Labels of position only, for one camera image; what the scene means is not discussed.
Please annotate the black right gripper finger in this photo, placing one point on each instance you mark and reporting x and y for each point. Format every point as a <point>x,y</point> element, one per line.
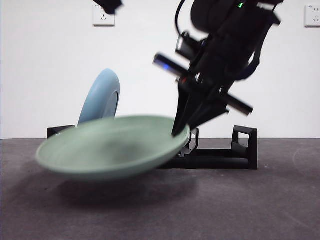
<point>210,111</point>
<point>181,112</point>

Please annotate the light blue plate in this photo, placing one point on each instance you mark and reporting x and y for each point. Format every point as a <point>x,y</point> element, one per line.
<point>100,100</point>

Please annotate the pale green plate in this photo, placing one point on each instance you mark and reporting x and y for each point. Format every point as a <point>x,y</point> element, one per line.
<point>100,150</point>

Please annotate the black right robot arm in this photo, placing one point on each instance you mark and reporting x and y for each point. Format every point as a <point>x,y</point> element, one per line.
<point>210,12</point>

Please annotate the black plate rack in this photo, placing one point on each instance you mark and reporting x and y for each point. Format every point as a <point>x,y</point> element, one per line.
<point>240,160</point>

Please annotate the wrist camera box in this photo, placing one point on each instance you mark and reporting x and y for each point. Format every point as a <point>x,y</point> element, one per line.
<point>190,45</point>

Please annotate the white wall socket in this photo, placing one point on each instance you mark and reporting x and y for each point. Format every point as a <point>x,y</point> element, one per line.
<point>312,16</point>
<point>104,15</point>

